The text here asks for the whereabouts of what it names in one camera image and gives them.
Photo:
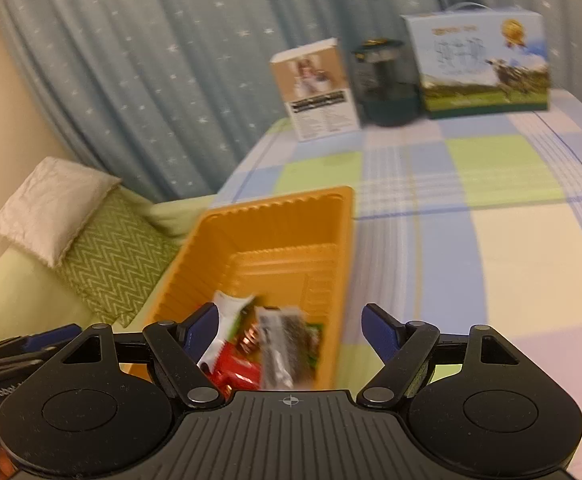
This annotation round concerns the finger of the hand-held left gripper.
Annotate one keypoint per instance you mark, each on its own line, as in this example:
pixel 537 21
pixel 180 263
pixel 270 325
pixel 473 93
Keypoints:
pixel 11 361
pixel 53 335

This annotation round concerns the blue starry curtain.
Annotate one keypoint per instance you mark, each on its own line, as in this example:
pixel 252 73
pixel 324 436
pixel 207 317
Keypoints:
pixel 171 60

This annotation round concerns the green brown candy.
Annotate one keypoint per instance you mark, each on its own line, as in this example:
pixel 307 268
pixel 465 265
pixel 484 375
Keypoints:
pixel 315 342

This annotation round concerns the dark green jar appliance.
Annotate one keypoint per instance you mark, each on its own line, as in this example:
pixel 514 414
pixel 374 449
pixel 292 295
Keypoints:
pixel 386 95

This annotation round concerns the red figure print snack packet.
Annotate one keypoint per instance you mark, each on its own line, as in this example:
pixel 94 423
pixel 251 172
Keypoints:
pixel 233 367

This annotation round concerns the white product box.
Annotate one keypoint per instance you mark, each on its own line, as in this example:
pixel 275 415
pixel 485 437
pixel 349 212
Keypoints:
pixel 316 110

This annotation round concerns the white pouch packet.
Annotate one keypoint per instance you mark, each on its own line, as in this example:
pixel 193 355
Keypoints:
pixel 226 310

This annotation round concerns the white pillow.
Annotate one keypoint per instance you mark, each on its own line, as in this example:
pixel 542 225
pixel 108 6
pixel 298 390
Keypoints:
pixel 51 205

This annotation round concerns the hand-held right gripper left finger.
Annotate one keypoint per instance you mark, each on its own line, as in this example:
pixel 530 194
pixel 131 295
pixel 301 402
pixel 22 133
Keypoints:
pixel 203 326

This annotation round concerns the green zigzag pillow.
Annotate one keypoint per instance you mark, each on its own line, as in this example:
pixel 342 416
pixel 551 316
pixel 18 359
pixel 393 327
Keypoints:
pixel 111 260

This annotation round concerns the checked tablecloth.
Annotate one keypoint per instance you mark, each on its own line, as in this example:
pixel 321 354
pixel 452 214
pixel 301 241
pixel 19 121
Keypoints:
pixel 471 260

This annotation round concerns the orange plastic tray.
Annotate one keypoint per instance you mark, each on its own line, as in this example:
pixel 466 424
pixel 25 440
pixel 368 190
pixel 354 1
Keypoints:
pixel 271 240

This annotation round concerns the clear black seaweed packet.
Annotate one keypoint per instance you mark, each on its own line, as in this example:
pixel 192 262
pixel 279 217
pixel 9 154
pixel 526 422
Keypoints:
pixel 286 340

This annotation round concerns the light green sofa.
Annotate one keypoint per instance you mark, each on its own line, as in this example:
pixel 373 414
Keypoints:
pixel 1 290

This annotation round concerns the milk carton gift box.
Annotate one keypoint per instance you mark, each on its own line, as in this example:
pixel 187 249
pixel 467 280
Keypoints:
pixel 471 60

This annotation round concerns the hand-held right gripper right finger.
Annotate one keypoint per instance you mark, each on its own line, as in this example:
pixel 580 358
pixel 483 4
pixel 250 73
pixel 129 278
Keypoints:
pixel 378 331

